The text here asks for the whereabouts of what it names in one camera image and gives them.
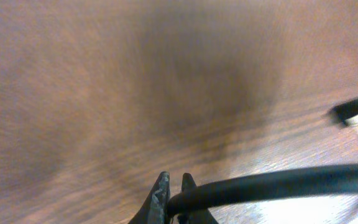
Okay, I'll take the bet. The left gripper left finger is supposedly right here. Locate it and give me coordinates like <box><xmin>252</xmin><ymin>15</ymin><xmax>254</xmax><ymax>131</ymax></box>
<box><xmin>129</xmin><ymin>171</ymin><xmax>170</xmax><ymax>224</ymax></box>

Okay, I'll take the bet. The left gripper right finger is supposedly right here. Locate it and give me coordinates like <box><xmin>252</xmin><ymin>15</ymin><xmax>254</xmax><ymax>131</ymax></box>
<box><xmin>176</xmin><ymin>173</ymin><xmax>218</xmax><ymax>224</ymax></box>

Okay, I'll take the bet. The black usb cable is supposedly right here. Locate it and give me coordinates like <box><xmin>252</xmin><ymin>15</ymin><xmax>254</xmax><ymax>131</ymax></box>
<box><xmin>166</xmin><ymin>96</ymin><xmax>358</xmax><ymax>218</ymax></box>

